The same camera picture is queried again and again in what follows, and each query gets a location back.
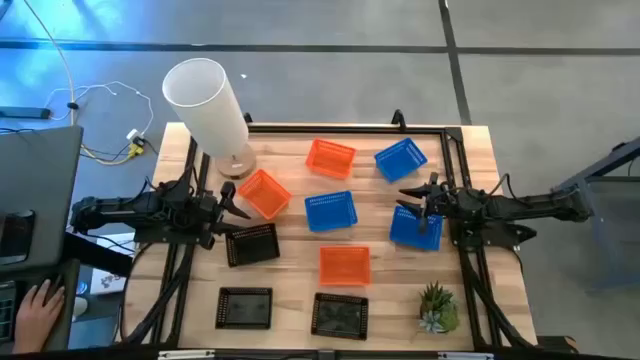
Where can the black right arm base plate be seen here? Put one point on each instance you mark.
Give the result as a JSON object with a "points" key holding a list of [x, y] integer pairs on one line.
{"points": [[492, 237]]}

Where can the orange plastic basket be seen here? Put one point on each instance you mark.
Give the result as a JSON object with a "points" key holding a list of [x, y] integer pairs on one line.
{"points": [[345, 265], [330, 159], [264, 194]]}

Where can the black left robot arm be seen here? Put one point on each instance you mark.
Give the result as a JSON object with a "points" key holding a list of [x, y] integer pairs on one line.
{"points": [[115, 207]]}

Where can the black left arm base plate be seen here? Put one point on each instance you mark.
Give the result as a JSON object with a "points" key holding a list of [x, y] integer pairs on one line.
{"points": [[165, 239]]}

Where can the person's forearm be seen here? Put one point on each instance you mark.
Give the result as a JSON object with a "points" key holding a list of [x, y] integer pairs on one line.
{"points": [[22, 344]]}

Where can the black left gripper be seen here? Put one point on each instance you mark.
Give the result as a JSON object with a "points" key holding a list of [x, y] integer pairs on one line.
{"points": [[205, 212]]}

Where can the white metal bracket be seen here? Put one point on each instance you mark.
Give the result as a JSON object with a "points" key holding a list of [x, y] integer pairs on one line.
{"points": [[465, 356], [186, 355]]}

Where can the black plastic basket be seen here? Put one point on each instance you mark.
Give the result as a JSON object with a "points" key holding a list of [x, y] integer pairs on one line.
{"points": [[244, 307], [252, 246], [339, 316]]}

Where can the black diagonal bar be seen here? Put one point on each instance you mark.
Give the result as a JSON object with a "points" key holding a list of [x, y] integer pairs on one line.
{"points": [[95, 255]]}

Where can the grey desk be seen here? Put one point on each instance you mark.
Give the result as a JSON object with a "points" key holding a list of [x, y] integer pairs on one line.
{"points": [[40, 170]]}

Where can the blue plastic basket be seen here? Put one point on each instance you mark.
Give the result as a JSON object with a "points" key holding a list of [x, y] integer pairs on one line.
{"points": [[330, 211], [405, 237], [400, 160]]}

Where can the white cylinder shade table lamp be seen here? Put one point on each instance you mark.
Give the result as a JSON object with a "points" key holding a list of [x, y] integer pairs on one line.
{"points": [[210, 110]]}

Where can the person's hand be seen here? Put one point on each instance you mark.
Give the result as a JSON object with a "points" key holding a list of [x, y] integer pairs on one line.
{"points": [[37, 310]]}

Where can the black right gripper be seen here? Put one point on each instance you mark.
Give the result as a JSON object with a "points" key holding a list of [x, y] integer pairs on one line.
{"points": [[440, 202]]}

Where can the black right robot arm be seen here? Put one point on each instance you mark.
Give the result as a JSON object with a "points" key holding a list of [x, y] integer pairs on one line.
{"points": [[525, 205]]}

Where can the flat black floor device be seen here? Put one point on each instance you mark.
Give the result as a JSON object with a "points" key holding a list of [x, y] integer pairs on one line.
{"points": [[25, 113]]}

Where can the black aluminium table frame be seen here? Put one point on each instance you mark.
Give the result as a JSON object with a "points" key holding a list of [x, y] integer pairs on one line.
{"points": [[350, 129]]}

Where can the black glossy device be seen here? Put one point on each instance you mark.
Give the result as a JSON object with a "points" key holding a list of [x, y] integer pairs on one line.
{"points": [[15, 235]]}

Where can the blue-grey metal table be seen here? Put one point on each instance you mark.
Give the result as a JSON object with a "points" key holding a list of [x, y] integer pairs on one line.
{"points": [[615, 225]]}

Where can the small green succulent plant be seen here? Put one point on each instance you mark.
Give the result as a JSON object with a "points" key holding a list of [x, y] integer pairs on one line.
{"points": [[438, 310]]}

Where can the white paper box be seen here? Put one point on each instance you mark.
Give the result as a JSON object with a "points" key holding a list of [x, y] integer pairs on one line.
{"points": [[107, 282]]}

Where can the white round cup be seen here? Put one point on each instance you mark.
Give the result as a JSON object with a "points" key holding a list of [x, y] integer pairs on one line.
{"points": [[80, 307]]}

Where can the black keyboard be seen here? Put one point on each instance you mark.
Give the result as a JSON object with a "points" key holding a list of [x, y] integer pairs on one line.
{"points": [[6, 315]]}

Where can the white plug adapter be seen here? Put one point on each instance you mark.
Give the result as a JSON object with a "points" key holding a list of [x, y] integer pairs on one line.
{"points": [[134, 134]]}

